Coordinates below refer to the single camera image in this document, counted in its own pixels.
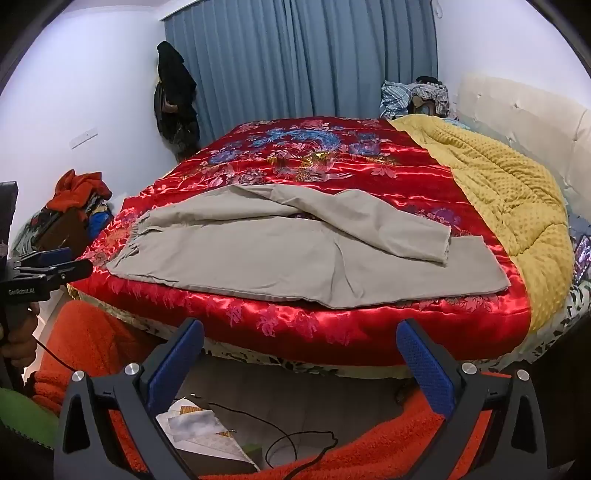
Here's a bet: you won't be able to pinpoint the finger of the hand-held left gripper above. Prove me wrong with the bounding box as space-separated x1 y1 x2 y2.
16 260 94 284
14 248 75 270

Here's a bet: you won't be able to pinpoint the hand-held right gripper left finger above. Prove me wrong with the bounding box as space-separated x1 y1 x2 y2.
54 318 206 480

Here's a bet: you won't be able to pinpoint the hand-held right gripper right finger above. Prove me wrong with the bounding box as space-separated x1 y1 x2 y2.
396 318 552 480

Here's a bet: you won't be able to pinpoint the beige pants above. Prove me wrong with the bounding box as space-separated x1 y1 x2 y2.
105 185 511 309

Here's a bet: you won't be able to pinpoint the person's green-sleeved left forearm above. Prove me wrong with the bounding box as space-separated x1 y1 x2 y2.
0 387 60 449

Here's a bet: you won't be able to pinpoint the person's left hand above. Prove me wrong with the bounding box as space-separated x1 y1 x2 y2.
7 316 45 378

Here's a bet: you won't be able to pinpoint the pile of colourful clothes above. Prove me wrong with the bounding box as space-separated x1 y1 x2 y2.
28 194 115 254

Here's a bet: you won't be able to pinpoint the white paper package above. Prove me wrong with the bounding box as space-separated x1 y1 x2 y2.
156 397 259 472

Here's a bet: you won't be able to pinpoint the person's orange fleece clothing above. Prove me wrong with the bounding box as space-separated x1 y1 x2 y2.
34 300 492 480

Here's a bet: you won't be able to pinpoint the floral bed sheet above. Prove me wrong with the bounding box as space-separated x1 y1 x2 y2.
67 198 591 377

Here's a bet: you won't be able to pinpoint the yellow dotted quilt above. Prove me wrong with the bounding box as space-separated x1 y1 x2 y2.
390 113 575 333

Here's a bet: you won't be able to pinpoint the phone with lit screen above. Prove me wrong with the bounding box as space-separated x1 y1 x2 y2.
573 235 591 283

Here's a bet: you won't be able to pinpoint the black hanging coat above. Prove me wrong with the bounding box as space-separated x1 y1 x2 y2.
154 41 201 162

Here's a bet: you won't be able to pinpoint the red floral satin blanket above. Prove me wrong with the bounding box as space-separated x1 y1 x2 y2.
69 116 534 365

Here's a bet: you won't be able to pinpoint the dark plaid clothes heap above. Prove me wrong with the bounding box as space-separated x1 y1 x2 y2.
406 76 452 119

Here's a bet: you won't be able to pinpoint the cream padded headboard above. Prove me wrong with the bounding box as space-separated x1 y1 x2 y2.
455 74 591 222

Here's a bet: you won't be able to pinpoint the blue curtain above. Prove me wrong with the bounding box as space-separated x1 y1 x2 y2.
164 0 438 148

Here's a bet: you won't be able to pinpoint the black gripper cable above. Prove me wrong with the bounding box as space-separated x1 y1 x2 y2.
31 336 83 373

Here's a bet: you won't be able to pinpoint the white wall strip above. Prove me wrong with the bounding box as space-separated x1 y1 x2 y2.
69 127 99 149

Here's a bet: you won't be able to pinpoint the black floor cable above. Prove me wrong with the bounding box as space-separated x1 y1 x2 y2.
208 401 340 480

